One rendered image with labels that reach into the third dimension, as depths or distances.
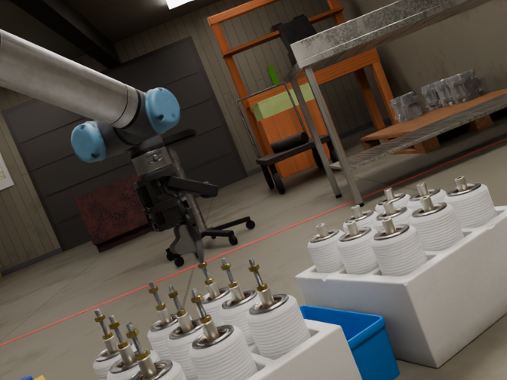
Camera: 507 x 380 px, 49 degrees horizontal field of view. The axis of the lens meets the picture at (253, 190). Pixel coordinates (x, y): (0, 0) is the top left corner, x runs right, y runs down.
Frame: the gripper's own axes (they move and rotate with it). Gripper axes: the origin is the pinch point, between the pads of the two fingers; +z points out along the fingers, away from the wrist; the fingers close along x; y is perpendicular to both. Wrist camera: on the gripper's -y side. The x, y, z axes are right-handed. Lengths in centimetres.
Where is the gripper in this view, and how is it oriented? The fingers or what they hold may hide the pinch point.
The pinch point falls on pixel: (201, 255)
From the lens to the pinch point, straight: 119.5
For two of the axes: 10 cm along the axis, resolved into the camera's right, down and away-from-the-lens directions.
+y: -8.5, 3.8, -3.8
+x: 3.8, -0.7, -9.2
